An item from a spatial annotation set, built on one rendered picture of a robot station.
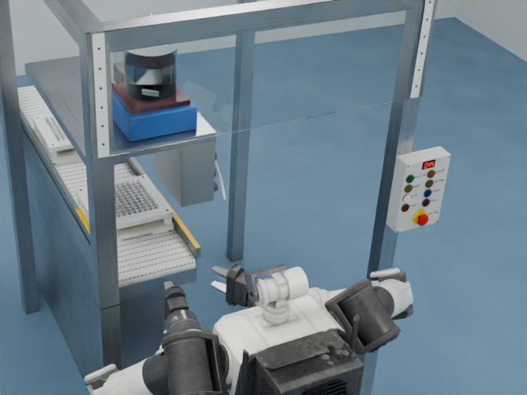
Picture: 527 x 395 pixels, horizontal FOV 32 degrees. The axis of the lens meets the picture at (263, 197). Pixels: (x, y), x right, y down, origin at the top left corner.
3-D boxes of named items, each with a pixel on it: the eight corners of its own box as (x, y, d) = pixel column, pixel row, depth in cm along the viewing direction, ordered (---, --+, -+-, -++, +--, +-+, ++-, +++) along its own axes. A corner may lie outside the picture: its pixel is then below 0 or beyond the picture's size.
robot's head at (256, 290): (296, 299, 194) (288, 265, 194) (260, 309, 191) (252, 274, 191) (284, 298, 200) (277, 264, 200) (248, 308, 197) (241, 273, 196)
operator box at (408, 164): (438, 222, 301) (452, 154, 286) (395, 233, 294) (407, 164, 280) (427, 213, 305) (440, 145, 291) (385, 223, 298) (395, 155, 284)
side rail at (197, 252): (200, 255, 279) (201, 247, 277) (195, 257, 278) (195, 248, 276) (72, 79, 376) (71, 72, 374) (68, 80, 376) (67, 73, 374)
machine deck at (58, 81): (216, 143, 257) (216, 132, 255) (85, 169, 242) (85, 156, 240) (139, 58, 303) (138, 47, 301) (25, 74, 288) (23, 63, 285)
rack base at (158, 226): (75, 206, 298) (74, 200, 297) (146, 191, 308) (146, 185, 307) (99, 247, 280) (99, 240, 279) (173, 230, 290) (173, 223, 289)
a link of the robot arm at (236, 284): (223, 273, 245) (261, 290, 240) (241, 256, 252) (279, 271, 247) (221, 309, 251) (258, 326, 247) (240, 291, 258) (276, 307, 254)
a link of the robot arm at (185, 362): (176, 410, 197) (222, 392, 190) (146, 408, 191) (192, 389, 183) (169, 358, 202) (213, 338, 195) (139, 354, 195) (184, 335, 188)
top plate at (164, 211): (74, 193, 295) (74, 188, 294) (146, 179, 305) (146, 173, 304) (99, 233, 277) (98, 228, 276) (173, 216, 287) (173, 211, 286)
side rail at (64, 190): (115, 277, 268) (115, 268, 266) (110, 278, 267) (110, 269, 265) (5, 89, 365) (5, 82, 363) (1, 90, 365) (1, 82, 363)
